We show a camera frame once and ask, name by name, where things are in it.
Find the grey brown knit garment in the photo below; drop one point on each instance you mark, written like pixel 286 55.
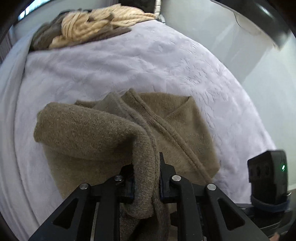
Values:
pixel 49 35

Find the cream striped knit garment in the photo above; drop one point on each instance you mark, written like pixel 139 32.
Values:
pixel 78 27

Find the black camera box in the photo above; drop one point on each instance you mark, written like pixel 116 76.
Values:
pixel 268 177

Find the lavender embossed bed blanket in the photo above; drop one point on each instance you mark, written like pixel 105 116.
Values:
pixel 152 57

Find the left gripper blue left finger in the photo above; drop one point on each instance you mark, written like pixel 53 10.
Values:
pixel 90 212

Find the smooth lavender duvet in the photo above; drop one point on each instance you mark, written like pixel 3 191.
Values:
pixel 15 206

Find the black puffer jacket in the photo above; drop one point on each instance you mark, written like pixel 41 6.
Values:
pixel 145 5

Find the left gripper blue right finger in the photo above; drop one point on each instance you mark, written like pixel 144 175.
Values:
pixel 203 212

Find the olive green knit sweater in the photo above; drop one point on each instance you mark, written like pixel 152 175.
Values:
pixel 90 141

